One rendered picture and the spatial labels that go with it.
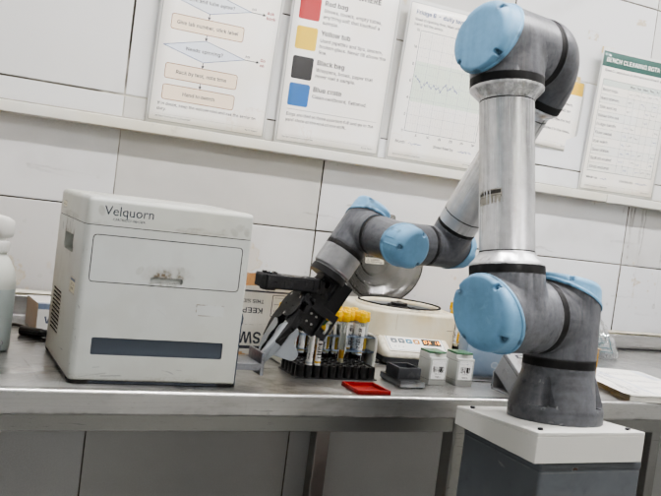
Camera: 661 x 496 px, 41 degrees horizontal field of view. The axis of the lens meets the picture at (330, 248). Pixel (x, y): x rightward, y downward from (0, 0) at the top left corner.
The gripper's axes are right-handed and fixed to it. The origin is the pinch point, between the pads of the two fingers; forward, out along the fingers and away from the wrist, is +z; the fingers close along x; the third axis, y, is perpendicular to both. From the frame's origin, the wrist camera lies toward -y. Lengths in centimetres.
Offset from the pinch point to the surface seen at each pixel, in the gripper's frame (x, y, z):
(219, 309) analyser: -4.5, -13.0, -2.5
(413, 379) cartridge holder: 0.0, 30.1, -13.5
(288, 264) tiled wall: 59, 19, -25
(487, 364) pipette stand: 7, 49, -27
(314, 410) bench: -8.5, 10.8, 2.5
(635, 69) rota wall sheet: 57, 74, -135
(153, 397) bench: -8.5, -15.1, 15.2
